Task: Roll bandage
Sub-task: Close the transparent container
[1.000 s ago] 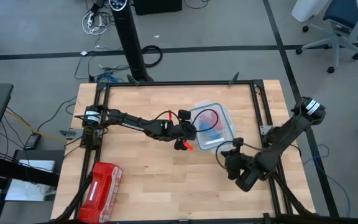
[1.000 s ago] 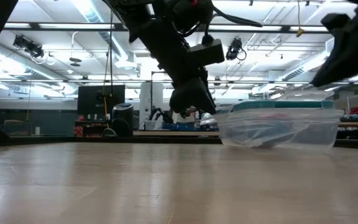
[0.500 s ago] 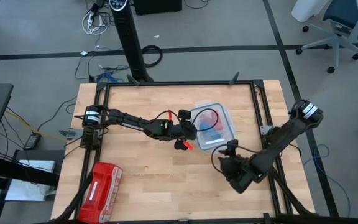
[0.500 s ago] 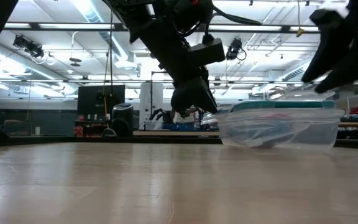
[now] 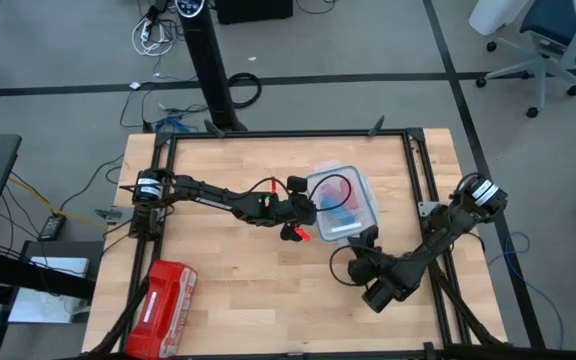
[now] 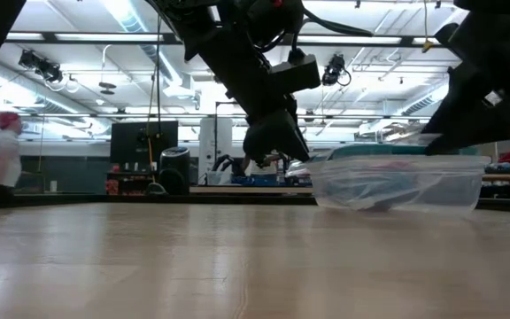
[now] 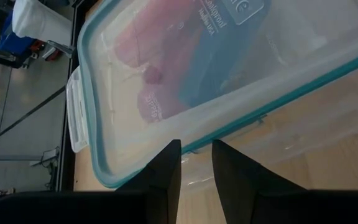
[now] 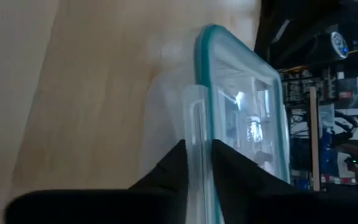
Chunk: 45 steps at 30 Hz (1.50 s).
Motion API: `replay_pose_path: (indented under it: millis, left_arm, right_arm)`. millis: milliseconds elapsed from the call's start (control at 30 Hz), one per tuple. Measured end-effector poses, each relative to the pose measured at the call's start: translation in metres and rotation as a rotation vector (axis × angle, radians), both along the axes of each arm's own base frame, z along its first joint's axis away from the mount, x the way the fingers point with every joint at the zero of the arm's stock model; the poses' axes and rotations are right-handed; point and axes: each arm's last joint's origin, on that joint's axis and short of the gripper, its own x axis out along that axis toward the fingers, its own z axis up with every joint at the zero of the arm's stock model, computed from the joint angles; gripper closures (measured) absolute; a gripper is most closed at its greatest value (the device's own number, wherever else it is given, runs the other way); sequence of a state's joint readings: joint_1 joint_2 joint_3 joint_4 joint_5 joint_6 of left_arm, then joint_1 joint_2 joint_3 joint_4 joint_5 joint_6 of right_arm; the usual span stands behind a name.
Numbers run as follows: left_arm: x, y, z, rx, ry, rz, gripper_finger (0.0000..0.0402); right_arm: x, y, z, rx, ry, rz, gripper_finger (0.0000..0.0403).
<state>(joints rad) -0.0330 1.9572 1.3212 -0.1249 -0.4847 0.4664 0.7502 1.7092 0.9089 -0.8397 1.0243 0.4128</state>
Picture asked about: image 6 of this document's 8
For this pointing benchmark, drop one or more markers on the black monitor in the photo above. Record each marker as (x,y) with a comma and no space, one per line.
(126,142)

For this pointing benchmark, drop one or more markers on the wooden workbench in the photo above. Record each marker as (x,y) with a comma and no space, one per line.
(509,178)

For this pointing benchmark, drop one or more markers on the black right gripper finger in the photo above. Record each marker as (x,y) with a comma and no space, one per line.
(481,128)
(458,97)

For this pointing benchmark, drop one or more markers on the background black robot arm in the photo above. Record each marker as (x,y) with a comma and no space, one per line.
(228,164)

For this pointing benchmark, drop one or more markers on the blue storage bin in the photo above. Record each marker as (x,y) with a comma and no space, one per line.
(255,180)

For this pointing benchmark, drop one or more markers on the clear zip plastic bag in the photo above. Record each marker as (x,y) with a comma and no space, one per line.
(432,186)

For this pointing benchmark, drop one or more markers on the black overhead frame bar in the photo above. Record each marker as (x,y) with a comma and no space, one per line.
(104,39)

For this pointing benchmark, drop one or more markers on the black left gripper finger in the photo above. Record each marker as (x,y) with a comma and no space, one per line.
(283,135)
(255,148)

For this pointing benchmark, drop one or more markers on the clear plastic container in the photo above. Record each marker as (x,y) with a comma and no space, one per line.
(458,195)

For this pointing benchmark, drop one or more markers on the teal-rimmed container lid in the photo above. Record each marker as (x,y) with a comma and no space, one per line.
(370,150)

